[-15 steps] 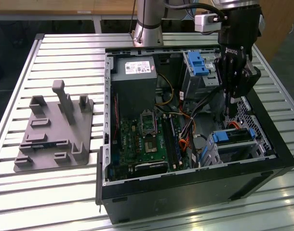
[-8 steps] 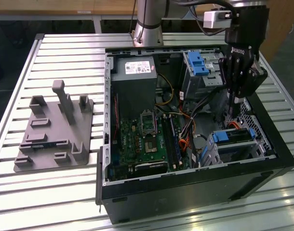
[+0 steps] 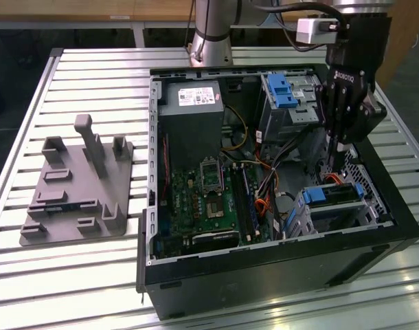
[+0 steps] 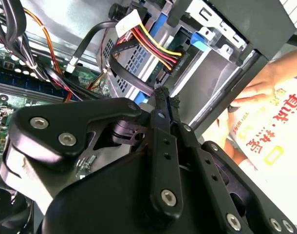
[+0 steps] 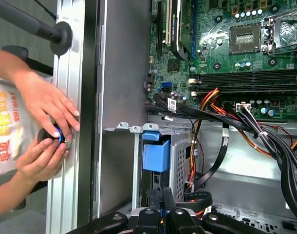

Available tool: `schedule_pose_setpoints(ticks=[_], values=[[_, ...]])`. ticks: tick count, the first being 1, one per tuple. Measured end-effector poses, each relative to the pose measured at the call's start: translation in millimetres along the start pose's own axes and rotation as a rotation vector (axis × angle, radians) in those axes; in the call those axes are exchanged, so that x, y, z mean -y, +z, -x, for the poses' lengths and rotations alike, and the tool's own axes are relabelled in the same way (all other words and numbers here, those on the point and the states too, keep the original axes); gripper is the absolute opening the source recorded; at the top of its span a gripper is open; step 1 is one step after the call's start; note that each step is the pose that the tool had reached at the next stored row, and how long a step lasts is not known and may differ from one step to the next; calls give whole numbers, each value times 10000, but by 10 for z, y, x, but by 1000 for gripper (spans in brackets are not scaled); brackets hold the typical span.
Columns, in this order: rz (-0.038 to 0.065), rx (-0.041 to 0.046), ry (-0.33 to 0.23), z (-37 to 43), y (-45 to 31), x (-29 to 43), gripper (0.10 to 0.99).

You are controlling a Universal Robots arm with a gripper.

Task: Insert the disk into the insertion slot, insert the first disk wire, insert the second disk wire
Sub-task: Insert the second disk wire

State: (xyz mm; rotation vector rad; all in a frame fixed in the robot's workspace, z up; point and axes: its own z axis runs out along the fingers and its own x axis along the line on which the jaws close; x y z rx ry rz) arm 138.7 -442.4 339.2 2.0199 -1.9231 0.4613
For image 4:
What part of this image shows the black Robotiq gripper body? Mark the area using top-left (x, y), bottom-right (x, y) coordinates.
top-left (37, 153), bottom-right (220, 234)

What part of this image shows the person's bare hand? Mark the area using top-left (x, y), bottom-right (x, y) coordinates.
top-left (227, 63), bottom-right (280, 112)

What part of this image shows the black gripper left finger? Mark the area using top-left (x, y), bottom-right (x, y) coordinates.
top-left (0, 87), bottom-right (185, 220)

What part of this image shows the black data wire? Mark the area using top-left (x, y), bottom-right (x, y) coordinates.
top-left (108, 35), bottom-right (164, 97)

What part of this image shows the multicoloured disk power wire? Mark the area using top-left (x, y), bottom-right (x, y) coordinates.
top-left (114, 11), bottom-right (187, 74)

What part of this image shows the hard disk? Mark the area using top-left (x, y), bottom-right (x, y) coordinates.
top-left (135, 30), bottom-right (241, 122)

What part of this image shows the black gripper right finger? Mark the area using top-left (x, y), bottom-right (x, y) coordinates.
top-left (169, 95), bottom-right (297, 234)

